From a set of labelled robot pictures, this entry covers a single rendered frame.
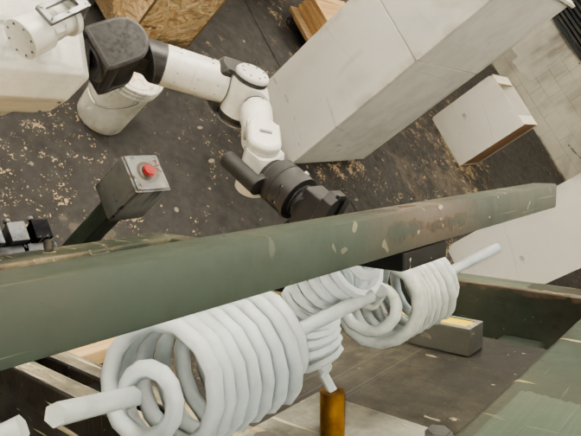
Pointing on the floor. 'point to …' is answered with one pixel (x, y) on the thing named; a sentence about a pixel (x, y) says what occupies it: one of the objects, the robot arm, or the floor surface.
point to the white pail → (116, 105)
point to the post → (92, 227)
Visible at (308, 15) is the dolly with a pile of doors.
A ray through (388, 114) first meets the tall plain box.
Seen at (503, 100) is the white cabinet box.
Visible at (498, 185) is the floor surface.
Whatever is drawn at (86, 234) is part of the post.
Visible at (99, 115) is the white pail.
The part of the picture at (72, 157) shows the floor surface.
